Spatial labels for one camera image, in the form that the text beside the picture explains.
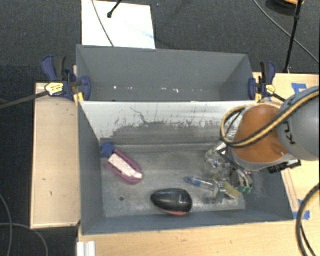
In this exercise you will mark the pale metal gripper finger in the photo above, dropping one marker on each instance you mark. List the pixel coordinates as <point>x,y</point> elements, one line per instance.
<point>218,196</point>
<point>203,183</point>

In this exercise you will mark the black computer mouse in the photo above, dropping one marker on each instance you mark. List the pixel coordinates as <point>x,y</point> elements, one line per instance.
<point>172,201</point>

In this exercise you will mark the purple and white brush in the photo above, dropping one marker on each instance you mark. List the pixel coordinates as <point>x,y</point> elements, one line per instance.
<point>123,165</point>

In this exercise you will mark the grey metal bin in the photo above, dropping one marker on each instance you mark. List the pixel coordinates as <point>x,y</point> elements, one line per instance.
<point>160,75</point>

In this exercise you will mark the pale wood board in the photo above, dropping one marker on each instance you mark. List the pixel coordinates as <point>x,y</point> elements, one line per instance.
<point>56,155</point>

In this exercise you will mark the black cylinder on white bracket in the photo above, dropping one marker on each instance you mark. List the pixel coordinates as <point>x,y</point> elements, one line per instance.
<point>283,167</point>

